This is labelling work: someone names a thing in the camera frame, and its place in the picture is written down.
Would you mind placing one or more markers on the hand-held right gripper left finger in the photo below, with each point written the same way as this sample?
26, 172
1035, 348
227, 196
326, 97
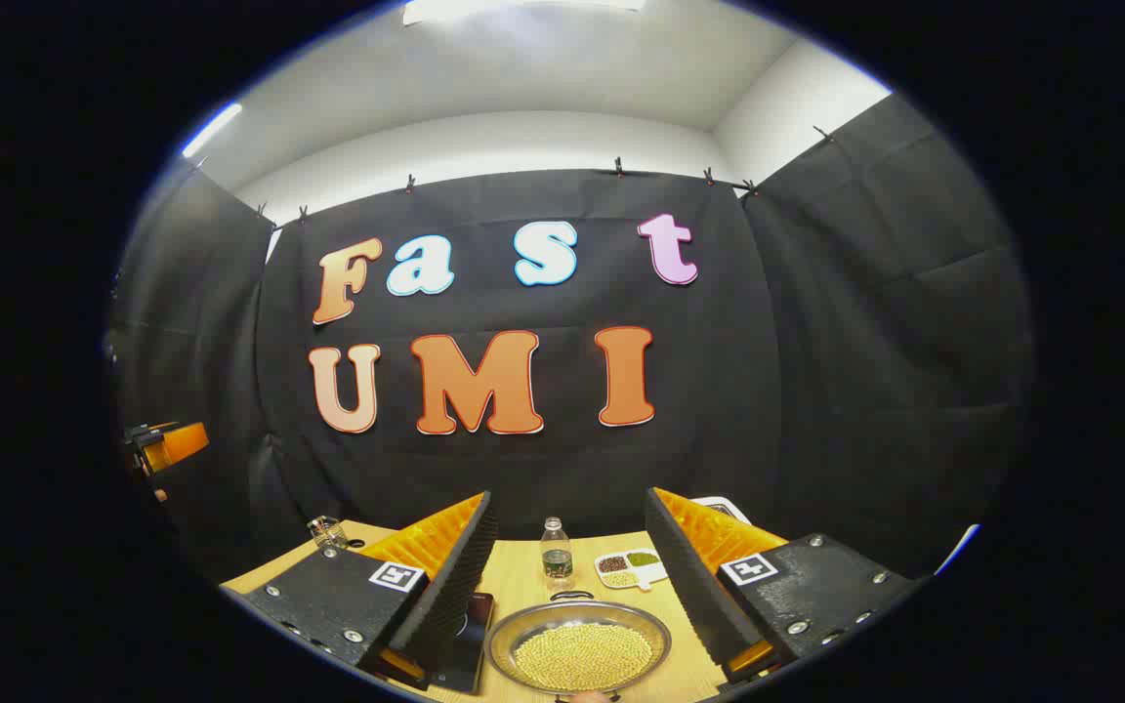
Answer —
460, 586

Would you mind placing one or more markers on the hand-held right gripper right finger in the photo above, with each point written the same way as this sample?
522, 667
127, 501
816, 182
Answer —
689, 586

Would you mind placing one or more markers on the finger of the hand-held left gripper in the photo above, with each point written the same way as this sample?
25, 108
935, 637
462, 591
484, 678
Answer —
187, 441

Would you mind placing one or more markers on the black induction cooktop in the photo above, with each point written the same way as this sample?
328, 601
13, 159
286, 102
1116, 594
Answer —
470, 649

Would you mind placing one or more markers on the white divided dish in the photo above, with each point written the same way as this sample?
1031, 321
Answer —
655, 574

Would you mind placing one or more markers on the pile of green beans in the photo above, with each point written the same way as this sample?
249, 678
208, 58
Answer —
643, 558

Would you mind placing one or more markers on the pile of brown beans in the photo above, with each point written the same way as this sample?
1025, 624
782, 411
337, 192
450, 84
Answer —
611, 563

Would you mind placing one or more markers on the white toaster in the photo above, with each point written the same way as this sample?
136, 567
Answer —
727, 506

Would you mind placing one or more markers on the clear plastic water bottle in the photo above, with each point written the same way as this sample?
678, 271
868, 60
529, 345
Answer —
557, 561

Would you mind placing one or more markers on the pile of yellow soybeans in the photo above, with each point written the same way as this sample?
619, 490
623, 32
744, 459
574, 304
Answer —
582, 656

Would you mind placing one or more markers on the black backdrop cloth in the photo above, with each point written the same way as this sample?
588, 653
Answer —
719, 391

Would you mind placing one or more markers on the ceiling light strip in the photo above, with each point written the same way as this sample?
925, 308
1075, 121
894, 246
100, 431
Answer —
211, 130

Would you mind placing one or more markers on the ceiling light panel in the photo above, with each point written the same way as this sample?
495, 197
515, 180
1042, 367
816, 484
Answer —
523, 8

